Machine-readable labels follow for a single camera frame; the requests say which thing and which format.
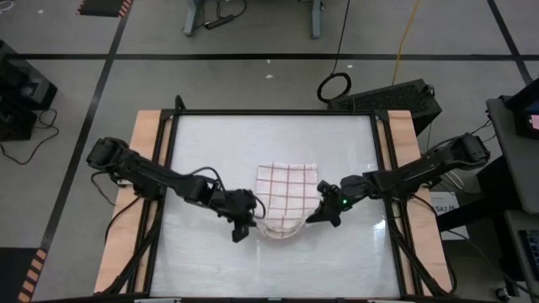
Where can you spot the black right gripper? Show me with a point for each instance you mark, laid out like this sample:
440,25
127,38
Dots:
349,193

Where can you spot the black computer tower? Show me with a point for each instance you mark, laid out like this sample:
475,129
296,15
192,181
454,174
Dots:
387,99

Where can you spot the black bracket post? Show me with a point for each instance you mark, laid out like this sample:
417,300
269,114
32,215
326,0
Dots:
179,104

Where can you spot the black hazard-striped floor mat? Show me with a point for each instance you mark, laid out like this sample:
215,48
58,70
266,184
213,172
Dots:
12,278
101,7

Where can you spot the black table frame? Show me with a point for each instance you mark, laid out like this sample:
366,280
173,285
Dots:
273,112

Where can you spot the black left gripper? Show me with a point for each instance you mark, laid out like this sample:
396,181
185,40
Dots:
236,206

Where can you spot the white paper label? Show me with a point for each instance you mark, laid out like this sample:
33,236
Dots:
446,206

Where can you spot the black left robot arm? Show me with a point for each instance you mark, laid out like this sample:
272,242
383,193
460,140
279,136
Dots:
147,177

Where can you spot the gray laptop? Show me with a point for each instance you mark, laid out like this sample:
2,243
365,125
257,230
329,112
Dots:
532,252

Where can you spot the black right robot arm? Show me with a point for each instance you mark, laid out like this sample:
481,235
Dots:
421,172

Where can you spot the gray desk leg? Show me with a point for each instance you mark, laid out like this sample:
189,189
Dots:
193,17
316,19

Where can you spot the black equipment stack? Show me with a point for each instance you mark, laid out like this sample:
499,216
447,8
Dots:
21,92

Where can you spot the black power strip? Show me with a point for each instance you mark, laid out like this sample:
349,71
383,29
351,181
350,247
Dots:
219,22

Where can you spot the black desk monitor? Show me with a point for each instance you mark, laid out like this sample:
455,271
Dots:
526,109

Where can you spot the wooden table side board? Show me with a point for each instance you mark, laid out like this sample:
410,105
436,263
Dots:
404,134
143,134

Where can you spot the white red-checked towel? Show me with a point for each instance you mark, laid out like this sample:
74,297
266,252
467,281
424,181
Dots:
286,198

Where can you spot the gray desk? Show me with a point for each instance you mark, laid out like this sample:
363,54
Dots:
513,252
513,168

